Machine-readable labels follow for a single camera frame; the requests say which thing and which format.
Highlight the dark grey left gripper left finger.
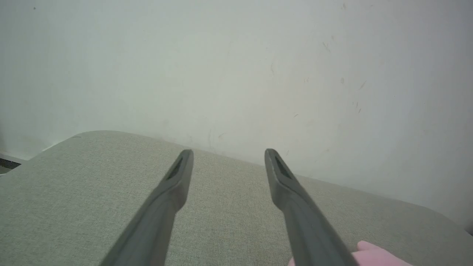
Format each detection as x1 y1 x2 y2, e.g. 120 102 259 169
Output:
100 149 194 266

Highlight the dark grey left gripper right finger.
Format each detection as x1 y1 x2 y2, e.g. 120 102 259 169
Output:
264 149 359 266

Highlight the pink garment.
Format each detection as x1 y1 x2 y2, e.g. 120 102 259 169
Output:
287 241 414 266

